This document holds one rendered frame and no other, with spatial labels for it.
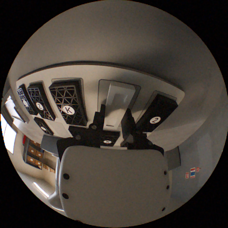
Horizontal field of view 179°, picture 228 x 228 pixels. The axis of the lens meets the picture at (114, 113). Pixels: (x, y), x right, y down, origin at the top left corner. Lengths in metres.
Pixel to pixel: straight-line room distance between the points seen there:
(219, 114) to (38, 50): 1.81
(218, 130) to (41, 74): 1.84
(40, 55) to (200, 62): 0.27
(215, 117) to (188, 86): 1.57
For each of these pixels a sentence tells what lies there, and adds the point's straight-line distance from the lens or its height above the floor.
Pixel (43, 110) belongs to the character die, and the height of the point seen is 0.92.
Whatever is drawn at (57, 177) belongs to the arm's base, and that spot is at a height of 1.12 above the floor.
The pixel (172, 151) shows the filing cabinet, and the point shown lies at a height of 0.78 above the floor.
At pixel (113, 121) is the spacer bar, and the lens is 0.15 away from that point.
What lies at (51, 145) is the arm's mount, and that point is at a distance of 0.45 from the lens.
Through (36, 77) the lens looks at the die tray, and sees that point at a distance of 0.16.
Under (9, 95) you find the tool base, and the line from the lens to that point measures 0.40.
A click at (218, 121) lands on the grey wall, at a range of 1.71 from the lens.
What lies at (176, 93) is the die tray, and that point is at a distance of 0.15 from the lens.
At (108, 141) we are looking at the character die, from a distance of 0.24.
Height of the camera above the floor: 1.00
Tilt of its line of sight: 39 degrees down
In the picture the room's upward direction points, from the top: 179 degrees counter-clockwise
